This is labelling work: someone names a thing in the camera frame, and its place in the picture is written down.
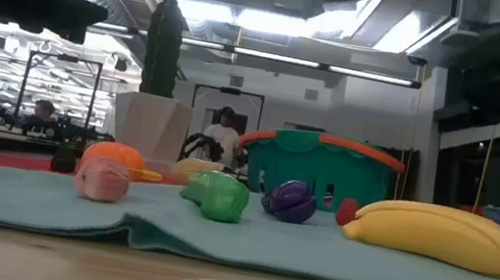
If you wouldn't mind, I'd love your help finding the green cactus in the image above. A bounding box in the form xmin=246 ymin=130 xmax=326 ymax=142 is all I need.
xmin=138 ymin=0 xmax=191 ymax=99

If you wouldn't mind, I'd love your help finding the red cloth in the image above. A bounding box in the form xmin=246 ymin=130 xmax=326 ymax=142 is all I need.
xmin=0 ymin=146 xmax=186 ymax=196

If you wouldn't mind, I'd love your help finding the white faceted planter pot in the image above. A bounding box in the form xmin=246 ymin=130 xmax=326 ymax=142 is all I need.
xmin=106 ymin=88 xmax=195 ymax=171

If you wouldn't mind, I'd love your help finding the blue and white box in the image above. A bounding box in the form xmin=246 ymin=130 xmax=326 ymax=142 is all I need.
xmin=479 ymin=204 xmax=500 ymax=227

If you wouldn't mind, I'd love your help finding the light blue cloth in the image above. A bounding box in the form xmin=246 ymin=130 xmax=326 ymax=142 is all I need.
xmin=0 ymin=154 xmax=500 ymax=280

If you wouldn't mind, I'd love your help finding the teal basket with orange handles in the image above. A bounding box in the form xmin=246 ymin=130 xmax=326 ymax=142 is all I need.
xmin=229 ymin=119 xmax=409 ymax=222

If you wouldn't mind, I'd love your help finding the person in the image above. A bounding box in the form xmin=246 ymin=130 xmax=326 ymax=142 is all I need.
xmin=22 ymin=97 xmax=68 ymax=142
xmin=199 ymin=103 xmax=249 ymax=169

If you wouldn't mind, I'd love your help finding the yellow toy banana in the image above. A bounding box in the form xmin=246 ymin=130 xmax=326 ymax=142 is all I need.
xmin=336 ymin=191 xmax=500 ymax=279

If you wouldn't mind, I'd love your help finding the pink textured toy fruit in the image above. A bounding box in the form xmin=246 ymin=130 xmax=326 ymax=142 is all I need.
xmin=71 ymin=152 xmax=134 ymax=206

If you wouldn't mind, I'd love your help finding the red bin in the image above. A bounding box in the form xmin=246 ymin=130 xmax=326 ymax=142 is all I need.
xmin=457 ymin=203 xmax=485 ymax=218

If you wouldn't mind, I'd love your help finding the black table frame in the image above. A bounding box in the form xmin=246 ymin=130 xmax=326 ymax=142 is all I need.
xmin=0 ymin=131 xmax=500 ymax=243

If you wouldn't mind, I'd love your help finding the yellow hanging cable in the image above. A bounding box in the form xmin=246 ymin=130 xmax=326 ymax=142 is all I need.
xmin=471 ymin=19 xmax=500 ymax=216

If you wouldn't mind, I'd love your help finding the purple toy eggplant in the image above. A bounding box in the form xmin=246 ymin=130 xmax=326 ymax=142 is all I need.
xmin=258 ymin=175 xmax=322 ymax=228

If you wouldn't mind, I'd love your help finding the small red toy strawberry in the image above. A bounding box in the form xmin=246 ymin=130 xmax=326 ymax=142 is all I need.
xmin=335 ymin=196 xmax=361 ymax=229

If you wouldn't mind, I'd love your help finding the black robot station frame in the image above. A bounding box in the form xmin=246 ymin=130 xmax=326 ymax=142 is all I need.
xmin=189 ymin=83 xmax=267 ymax=133
xmin=13 ymin=49 xmax=105 ymax=136

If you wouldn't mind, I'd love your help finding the dark toy pinecone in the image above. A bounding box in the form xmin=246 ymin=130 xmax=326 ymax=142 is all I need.
xmin=50 ymin=143 xmax=80 ymax=176

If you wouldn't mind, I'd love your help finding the small yellow ridged toy piece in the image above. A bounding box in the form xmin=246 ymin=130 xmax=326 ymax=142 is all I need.
xmin=127 ymin=166 xmax=166 ymax=186

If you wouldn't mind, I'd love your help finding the orange toy tangerine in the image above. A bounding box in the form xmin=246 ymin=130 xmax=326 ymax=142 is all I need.
xmin=79 ymin=138 xmax=148 ymax=183

